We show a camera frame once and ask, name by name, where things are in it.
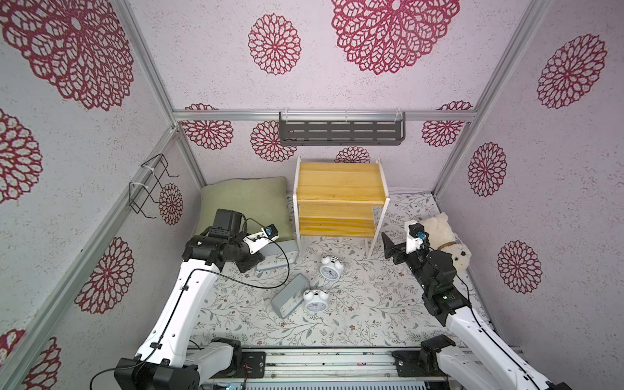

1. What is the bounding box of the grey square alarm clock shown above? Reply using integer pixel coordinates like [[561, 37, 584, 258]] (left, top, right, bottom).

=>
[[256, 240, 299, 271]]

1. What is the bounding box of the grey square clock face-down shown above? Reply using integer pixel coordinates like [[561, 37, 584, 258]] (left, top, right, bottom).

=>
[[271, 273, 310, 319]]

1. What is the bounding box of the wooden white-framed two-tier shelf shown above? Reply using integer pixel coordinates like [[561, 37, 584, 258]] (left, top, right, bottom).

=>
[[292, 158, 390, 259]]

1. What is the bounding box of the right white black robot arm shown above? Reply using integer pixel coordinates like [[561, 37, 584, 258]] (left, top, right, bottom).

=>
[[381, 224, 570, 389]]

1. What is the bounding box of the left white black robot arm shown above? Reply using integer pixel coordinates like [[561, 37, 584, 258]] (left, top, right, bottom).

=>
[[113, 209, 279, 389]]

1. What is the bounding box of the white teddy bear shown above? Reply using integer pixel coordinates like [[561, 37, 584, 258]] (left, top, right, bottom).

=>
[[419, 213, 472, 274]]

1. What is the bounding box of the green pillow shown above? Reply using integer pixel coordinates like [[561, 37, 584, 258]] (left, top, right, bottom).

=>
[[196, 176, 296, 241]]

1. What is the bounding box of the white twin-bell clock upper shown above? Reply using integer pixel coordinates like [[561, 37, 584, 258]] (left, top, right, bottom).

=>
[[319, 256, 345, 281]]

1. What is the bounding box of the white twin-bell clock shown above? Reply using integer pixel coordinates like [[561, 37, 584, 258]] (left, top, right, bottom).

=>
[[319, 256, 345, 281], [303, 289, 329, 313]]

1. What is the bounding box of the white twin-bell clock lower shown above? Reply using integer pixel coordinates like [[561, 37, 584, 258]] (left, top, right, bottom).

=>
[[303, 289, 329, 313]]

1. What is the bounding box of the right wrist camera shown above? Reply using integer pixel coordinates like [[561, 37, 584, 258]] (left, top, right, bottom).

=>
[[405, 220, 430, 254]]

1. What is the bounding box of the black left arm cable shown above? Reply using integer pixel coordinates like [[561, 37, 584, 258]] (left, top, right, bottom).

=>
[[88, 216, 292, 390]]

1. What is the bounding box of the metal base rail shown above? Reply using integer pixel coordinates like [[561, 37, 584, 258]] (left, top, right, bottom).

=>
[[194, 345, 488, 384]]

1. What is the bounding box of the black wire wall rack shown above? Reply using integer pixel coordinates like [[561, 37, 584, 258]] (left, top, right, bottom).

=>
[[128, 153, 178, 219]]

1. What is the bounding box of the dark grey wall shelf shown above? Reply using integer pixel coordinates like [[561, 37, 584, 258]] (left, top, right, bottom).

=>
[[278, 112, 406, 146]]

